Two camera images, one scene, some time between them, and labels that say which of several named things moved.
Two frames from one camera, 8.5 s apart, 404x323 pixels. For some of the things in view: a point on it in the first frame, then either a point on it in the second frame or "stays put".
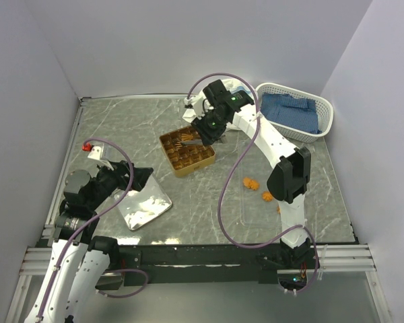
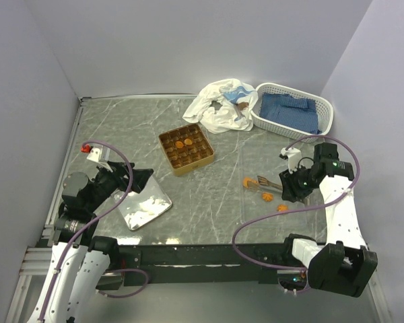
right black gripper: [207, 136] -> [291, 192]
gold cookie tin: [186, 159] stays put
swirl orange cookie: [250, 183] stays put
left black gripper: [118, 170] stays put
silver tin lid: [139, 208] stays put
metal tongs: [191, 142] -> [264, 184]
